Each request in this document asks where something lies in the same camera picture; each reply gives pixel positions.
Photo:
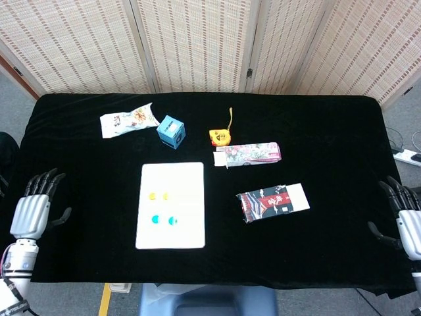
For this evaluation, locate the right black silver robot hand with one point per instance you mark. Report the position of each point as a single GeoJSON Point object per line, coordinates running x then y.
{"type": "Point", "coordinates": [409, 224]}

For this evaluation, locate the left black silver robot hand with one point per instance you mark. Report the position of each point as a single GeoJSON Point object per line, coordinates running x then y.
{"type": "Point", "coordinates": [29, 214]}

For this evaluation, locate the orange disc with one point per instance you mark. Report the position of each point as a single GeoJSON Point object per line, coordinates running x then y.
{"type": "Point", "coordinates": [166, 196]}
{"type": "Point", "coordinates": [152, 196]}

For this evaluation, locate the cyan disc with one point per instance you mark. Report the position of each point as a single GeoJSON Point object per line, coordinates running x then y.
{"type": "Point", "coordinates": [172, 220]}
{"type": "Point", "coordinates": [155, 219]}

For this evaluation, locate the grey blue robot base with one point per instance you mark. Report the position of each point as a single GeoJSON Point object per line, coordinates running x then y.
{"type": "Point", "coordinates": [210, 303]}

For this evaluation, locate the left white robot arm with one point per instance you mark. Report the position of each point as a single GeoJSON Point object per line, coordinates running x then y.
{"type": "Point", "coordinates": [19, 256]}

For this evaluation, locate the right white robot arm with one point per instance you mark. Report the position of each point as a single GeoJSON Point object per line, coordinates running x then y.
{"type": "Point", "coordinates": [417, 276]}

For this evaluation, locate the white power strip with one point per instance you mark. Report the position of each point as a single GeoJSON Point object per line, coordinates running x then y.
{"type": "Point", "coordinates": [408, 157]}

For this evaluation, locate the white inner box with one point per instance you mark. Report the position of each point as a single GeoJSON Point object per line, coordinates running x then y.
{"type": "Point", "coordinates": [299, 197]}

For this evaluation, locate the white floor socket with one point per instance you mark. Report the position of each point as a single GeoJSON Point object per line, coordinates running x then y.
{"type": "Point", "coordinates": [120, 287]}

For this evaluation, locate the black velvet tablecloth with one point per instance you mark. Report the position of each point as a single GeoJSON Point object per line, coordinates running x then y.
{"type": "Point", "coordinates": [296, 256]}

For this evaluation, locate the white printed snack bag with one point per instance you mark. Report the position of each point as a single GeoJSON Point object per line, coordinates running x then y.
{"type": "Point", "coordinates": [125, 121]}

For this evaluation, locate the dark red patterned box sleeve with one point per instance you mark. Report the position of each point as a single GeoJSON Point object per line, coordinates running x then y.
{"type": "Point", "coordinates": [266, 204]}

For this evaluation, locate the white magnetic board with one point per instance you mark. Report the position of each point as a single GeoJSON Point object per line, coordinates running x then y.
{"type": "Point", "coordinates": [171, 177]}

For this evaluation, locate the small blue cardboard box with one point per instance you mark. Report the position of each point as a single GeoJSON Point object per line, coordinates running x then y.
{"type": "Point", "coordinates": [171, 131]}

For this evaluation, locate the pink floral long box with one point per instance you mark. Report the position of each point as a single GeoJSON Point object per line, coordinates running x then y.
{"type": "Point", "coordinates": [253, 153]}

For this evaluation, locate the yellow tape measure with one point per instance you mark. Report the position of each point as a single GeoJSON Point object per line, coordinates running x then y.
{"type": "Point", "coordinates": [219, 137]}

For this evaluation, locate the metal screen hinge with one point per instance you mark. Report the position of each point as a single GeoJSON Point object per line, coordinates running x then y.
{"type": "Point", "coordinates": [249, 73]}

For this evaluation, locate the woven folding screen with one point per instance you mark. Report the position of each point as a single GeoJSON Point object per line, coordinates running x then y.
{"type": "Point", "coordinates": [197, 42]}

